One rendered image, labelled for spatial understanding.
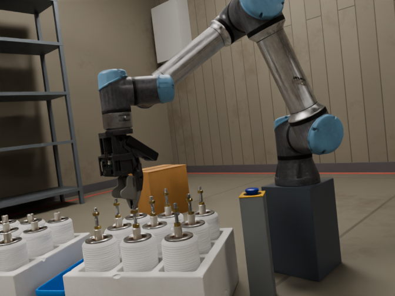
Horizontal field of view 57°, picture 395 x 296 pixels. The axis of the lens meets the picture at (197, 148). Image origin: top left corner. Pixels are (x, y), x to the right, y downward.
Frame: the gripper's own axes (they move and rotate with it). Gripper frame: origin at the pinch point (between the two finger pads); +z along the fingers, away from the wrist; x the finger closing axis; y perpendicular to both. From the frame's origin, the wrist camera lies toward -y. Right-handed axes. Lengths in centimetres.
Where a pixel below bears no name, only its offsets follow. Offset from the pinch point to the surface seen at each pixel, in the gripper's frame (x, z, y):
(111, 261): -5.6, 15.0, 6.1
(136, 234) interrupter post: 0.8, 8.1, 1.2
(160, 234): -1.3, 11.1, -8.3
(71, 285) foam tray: -11.1, 19.3, 15.4
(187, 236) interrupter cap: 12.8, 9.1, -5.9
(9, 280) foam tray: -28.7, 18.1, 25.0
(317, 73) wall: -69, -53, -250
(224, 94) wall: -173, -49, -246
